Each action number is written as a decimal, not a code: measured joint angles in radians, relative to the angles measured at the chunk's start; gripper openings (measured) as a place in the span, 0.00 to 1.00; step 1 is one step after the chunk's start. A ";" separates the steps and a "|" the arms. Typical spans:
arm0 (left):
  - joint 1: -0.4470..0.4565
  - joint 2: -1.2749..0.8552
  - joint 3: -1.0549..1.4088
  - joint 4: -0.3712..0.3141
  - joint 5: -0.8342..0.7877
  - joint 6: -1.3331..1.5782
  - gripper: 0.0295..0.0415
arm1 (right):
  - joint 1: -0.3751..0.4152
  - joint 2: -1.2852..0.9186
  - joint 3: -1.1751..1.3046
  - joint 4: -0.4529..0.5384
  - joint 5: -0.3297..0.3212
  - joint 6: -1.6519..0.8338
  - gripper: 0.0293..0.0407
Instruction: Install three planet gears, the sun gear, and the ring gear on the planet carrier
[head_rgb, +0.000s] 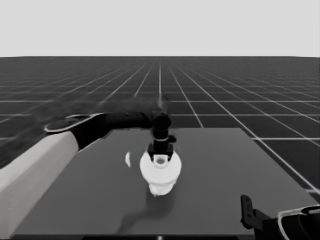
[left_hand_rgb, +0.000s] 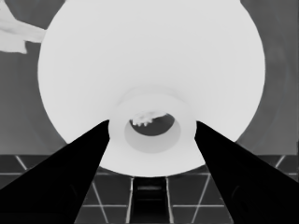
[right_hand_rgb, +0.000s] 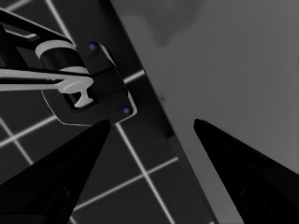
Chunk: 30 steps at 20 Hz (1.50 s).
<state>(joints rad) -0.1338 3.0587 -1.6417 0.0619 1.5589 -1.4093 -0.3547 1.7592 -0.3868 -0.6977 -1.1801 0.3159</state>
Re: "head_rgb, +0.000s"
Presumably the large thick white disc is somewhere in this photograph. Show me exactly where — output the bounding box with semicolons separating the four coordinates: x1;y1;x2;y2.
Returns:
139;150;183;184

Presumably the small white toothed gear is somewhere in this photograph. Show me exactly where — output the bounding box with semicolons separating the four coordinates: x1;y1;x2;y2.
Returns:
148;183;163;197

